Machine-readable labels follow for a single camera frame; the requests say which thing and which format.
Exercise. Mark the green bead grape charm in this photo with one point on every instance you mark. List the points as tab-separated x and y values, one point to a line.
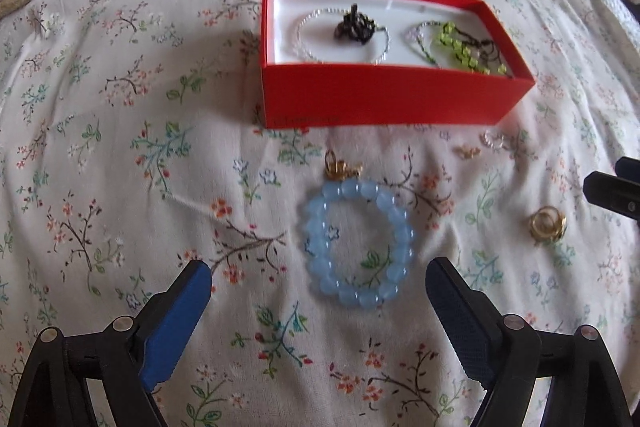
450	42

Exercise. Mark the red box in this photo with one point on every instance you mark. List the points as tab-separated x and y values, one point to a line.
375	97

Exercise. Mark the small gold earring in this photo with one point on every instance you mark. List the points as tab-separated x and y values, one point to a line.
467	151

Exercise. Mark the black hair claw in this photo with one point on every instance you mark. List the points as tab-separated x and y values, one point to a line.
352	27

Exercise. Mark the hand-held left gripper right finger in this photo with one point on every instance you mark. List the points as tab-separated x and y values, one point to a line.
460	322

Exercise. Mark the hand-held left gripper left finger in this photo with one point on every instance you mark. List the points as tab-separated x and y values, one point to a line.
175	332

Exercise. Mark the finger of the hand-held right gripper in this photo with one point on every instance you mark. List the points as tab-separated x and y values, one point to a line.
612	197
630	168

